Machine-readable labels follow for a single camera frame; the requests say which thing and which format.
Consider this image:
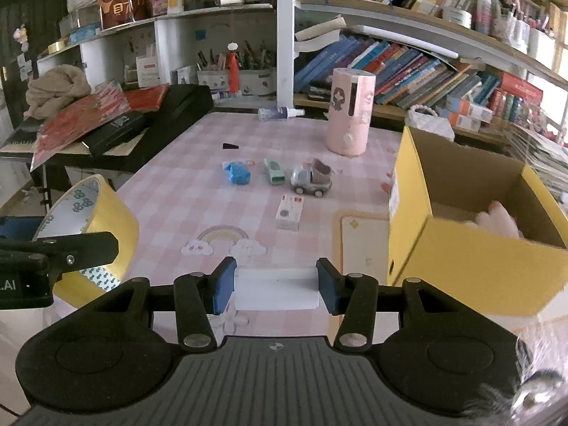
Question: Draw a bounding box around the small white card box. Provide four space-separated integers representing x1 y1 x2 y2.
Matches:
275 194 304 232

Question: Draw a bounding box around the grey toy truck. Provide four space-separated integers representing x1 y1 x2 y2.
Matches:
290 159 332 197

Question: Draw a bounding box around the white shelf post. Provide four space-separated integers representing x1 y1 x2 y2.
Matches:
276 0 295 108

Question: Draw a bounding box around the spray bottle lying down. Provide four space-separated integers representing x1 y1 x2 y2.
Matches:
257 107 305 122

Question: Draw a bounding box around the yellow tape roll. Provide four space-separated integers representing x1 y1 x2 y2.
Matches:
34 174 139 308

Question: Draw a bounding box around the row of books lower shelf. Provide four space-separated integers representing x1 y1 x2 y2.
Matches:
294 32 543 121

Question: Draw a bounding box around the blue object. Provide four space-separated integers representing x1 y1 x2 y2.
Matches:
222 162 250 186

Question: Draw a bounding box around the pink cylindrical humidifier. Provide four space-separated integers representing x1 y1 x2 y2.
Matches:
326 67 376 158

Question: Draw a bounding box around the pink plush toy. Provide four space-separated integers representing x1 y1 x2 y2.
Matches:
465 201 524 239

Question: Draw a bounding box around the beige crumpled cloth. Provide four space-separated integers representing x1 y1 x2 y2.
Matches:
24 65 92 120

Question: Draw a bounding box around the red patterned paper sheet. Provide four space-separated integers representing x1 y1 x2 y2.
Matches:
31 81 169 170

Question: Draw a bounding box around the green toy piece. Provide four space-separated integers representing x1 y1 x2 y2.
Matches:
264 158 286 186

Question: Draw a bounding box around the white pen holder box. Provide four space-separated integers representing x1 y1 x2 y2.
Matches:
195 67 278 97

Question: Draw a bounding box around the stack of papers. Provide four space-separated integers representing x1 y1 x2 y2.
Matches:
503 124 568 213

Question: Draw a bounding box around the white rectangular box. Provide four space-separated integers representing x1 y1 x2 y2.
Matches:
234 267 319 312

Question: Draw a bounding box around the white quilted handbag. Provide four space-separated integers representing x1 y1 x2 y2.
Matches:
404 105 455 141

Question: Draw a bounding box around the yellow cardboard box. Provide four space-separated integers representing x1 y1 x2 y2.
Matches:
387 128 567 318

